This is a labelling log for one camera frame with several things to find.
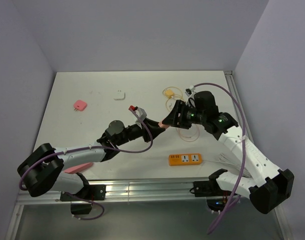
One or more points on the pink triangular power strip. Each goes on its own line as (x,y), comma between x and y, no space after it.
(78,168)

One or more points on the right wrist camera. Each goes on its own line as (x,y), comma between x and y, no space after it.
(190,91)

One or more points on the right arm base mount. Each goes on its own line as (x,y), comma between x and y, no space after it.
(205,190)

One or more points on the orange power strip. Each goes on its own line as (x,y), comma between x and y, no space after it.
(189,159)

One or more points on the pink square charger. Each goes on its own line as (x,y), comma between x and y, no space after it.
(80,105)

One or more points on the aluminium rail frame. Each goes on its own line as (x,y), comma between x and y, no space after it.
(164,189)

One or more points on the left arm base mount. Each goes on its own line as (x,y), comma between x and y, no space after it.
(83,202)

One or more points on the pink plug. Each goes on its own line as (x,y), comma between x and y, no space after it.
(164,126)

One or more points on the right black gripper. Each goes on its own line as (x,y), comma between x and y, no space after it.
(173,119)

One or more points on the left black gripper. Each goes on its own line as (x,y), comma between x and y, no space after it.
(153,127)

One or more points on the yellow plug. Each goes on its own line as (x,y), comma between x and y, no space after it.
(169,93)

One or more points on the white square charger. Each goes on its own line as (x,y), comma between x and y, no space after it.
(119,95)

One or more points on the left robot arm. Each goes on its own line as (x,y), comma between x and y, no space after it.
(44,170)

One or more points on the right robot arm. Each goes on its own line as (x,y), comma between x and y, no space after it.
(268,185)

